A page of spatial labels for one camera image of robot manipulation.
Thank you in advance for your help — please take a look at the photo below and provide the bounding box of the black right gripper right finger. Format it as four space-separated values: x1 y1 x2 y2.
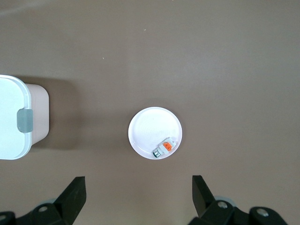
188 175 288 225

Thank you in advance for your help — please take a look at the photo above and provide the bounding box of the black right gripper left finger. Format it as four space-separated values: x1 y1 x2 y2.
0 176 87 225

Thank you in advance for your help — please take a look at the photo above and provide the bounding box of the white lidded storage box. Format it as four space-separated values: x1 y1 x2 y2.
0 74 50 160

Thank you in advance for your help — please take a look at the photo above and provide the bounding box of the pink round plate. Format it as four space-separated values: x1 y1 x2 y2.
128 106 183 160

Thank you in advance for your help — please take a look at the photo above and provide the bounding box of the white orange switch module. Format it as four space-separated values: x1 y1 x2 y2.
152 138 176 158

